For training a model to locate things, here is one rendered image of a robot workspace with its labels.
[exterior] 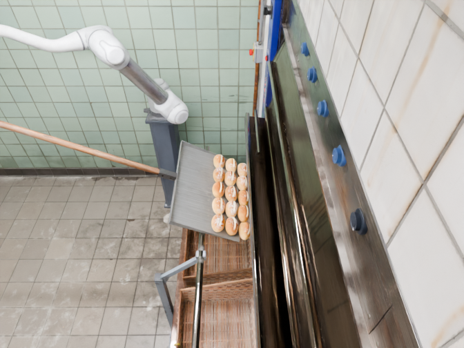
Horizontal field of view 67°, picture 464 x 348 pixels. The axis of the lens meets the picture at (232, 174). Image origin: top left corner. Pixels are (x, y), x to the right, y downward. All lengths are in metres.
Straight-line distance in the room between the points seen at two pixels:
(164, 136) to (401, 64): 2.25
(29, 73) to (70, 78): 0.31
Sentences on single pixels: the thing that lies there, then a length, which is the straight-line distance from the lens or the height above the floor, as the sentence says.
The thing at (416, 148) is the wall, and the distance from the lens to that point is 0.49.
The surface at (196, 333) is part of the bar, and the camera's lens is 1.46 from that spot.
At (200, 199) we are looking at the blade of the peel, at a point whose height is 1.19.
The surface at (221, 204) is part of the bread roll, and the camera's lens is 1.73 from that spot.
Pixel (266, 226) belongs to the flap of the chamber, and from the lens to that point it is 1.41.
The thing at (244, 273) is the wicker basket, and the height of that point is 0.78.
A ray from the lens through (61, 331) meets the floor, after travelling 2.95.
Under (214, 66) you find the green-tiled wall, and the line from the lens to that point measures 2.78.
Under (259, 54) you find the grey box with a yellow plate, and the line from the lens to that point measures 2.34.
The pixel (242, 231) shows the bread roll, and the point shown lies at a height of 1.12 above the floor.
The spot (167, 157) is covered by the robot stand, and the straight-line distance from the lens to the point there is 2.81.
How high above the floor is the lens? 2.55
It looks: 47 degrees down
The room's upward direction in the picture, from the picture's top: straight up
